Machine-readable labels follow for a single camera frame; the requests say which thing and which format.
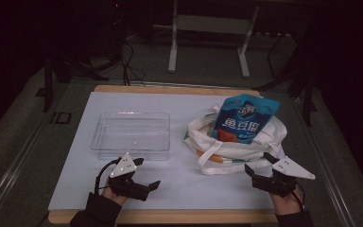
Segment clear plastic container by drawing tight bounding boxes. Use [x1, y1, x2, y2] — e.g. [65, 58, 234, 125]
[90, 112, 171, 160]

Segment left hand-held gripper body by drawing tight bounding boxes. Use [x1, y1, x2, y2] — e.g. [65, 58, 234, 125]
[108, 152, 150, 201]

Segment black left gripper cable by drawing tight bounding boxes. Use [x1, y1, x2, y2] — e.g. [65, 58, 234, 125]
[94, 158, 121, 195]

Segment orange and white tube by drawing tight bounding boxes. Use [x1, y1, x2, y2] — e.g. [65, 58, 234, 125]
[196, 149, 234, 165]

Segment person's left hand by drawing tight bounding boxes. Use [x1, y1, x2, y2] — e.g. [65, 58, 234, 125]
[102, 184, 130, 206]

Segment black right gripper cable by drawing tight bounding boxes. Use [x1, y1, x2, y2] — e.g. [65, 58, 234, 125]
[291, 183, 306, 212]

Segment white table mat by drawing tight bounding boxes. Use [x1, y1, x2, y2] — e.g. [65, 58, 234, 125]
[47, 91, 286, 211]

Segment black floor bracket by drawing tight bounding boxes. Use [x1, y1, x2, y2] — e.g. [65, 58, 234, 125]
[49, 111, 73, 125]

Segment white metal stand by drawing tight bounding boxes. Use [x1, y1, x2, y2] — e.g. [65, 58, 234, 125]
[167, 0, 261, 79]

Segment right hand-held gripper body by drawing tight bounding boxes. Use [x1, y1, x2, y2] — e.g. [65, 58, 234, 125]
[252, 156, 317, 199]

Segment black tripod stand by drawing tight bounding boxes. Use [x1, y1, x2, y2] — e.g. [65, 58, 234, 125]
[253, 31, 318, 127]
[36, 53, 110, 113]

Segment white cloth tote bag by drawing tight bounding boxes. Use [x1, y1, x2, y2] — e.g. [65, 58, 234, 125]
[183, 103, 288, 176]

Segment person's right hand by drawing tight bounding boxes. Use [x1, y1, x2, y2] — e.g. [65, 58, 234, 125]
[268, 185, 305, 217]

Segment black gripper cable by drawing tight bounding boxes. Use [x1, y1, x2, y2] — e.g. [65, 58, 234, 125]
[94, 158, 121, 195]
[291, 183, 306, 212]

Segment blue snack packet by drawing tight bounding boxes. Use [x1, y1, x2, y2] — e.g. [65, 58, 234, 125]
[210, 94, 282, 145]

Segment black floor cables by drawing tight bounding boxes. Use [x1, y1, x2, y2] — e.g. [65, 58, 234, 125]
[119, 41, 146, 87]

